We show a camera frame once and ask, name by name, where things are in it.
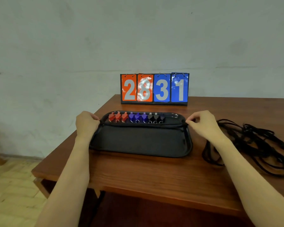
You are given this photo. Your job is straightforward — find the person's right forearm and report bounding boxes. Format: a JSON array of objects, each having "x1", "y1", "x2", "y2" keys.
[{"x1": 214, "y1": 136, "x2": 284, "y2": 227}]

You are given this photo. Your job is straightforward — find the black plastic tray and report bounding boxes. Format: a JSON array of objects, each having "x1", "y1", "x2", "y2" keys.
[{"x1": 89, "y1": 110, "x2": 193, "y2": 158}]

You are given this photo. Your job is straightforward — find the person's left forearm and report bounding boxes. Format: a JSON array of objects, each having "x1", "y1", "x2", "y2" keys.
[{"x1": 34, "y1": 136, "x2": 90, "y2": 227}]

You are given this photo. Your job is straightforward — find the person's right hand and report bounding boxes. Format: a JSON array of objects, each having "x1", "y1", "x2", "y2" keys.
[{"x1": 186, "y1": 110, "x2": 228, "y2": 146}]

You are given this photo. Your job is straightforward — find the orange and blue flip scoreboard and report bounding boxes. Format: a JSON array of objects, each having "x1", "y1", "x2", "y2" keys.
[{"x1": 120, "y1": 72, "x2": 190, "y2": 106}]

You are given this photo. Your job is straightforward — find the tangle of black lanyards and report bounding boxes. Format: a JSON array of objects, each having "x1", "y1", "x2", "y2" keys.
[{"x1": 201, "y1": 119, "x2": 284, "y2": 178}]

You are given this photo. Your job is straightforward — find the person's left hand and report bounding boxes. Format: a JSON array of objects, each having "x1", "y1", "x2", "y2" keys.
[{"x1": 75, "y1": 111, "x2": 101, "y2": 141}]

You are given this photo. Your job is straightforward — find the wooden desk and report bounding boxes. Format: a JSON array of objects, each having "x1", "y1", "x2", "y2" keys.
[{"x1": 90, "y1": 191, "x2": 254, "y2": 227}]

